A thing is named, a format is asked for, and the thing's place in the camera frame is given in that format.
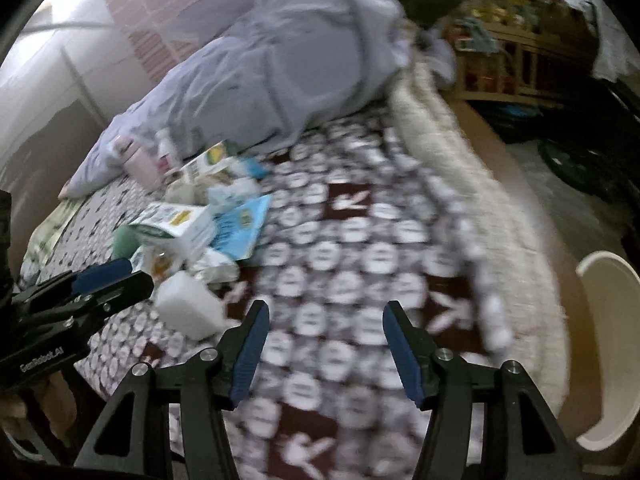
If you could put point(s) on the pale green sheet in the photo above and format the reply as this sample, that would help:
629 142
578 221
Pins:
50 225

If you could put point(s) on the white green medicine box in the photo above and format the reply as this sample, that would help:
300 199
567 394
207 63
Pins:
175 225

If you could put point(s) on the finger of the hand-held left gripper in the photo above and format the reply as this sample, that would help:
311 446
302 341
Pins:
100 274
125 291

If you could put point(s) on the wooden crib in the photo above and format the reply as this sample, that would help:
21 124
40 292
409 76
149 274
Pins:
520 40

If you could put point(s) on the white crumpled plastic bag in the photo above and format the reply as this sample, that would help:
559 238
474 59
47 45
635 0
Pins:
215 265

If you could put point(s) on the pink bottle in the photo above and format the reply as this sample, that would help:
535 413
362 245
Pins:
140 165

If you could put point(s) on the white blue plastic packet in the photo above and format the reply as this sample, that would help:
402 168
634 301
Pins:
252 167

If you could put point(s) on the white crumpled cloth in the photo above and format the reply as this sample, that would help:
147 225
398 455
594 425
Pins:
615 45

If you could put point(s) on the white crumpled tissue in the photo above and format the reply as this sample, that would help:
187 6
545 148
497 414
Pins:
232 192

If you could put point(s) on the yellow clear wrapper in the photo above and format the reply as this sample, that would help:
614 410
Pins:
160 262

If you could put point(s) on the green round object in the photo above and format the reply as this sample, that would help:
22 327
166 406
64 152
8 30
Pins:
125 245

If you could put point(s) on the blue flat packet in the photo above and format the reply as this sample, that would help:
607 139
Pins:
240 225

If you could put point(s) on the cream fuzzy blanket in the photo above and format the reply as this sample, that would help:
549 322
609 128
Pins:
465 170

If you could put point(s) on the grey-blue duvet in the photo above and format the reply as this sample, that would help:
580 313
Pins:
280 60

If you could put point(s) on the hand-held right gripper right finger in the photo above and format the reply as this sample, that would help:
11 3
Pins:
405 360

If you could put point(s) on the colourful drink carton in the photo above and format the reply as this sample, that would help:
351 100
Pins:
210 157

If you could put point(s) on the cream stuffed rabbit toy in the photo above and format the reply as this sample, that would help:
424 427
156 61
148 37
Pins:
182 192

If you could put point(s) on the pink striped pillow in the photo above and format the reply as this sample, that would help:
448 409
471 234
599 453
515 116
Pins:
150 25

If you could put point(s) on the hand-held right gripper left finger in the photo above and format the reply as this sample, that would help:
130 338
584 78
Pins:
247 355

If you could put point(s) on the black floor object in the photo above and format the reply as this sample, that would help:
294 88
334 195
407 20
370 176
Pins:
580 160

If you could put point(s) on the brown white printed blanket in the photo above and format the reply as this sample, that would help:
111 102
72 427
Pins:
340 260

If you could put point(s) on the white medicine bottle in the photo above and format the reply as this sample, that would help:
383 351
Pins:
165 147

